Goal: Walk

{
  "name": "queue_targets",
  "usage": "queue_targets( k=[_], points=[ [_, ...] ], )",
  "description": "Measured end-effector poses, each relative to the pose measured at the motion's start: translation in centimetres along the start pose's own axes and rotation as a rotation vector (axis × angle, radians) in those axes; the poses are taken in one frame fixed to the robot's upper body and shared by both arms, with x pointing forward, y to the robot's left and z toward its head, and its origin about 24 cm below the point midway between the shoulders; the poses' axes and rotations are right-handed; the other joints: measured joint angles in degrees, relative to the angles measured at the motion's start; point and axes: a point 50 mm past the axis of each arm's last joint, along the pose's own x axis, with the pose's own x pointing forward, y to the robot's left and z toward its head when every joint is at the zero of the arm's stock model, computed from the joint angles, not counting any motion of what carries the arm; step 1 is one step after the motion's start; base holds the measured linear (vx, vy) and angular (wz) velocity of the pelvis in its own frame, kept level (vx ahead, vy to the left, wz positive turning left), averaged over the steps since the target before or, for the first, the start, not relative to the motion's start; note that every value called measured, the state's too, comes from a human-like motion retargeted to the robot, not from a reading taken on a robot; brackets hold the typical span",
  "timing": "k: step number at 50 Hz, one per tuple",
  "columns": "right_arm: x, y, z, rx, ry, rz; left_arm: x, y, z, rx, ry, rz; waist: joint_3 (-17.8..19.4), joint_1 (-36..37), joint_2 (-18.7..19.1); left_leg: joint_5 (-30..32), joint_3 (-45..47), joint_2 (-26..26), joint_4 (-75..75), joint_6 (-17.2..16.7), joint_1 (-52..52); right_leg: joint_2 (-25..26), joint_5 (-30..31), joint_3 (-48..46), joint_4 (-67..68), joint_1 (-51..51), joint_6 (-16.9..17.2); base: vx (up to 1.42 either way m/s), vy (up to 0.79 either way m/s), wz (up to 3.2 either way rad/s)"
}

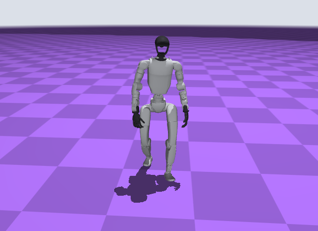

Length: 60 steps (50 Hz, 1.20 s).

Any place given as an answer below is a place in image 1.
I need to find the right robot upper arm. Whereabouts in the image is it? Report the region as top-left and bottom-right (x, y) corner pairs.
(134, 60), (150, 90)

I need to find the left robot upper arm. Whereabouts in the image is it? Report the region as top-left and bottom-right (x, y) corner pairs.
(172, 61), (184, 91)

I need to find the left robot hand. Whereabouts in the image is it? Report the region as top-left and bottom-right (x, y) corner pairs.
(182, 105), (189, 128)

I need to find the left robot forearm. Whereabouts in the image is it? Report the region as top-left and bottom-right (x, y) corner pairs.
(179, 83), (189, 109)

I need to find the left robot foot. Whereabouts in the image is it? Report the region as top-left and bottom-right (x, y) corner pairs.
(164, 172), (175, 181)

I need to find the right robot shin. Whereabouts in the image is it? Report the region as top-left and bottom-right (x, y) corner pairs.
(141, 144), (151, 158)

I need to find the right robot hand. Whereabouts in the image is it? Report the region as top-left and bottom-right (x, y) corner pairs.
(132, 106), (145, 128)

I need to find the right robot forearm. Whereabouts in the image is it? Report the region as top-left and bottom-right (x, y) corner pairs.
(132, 82), (140, 112)

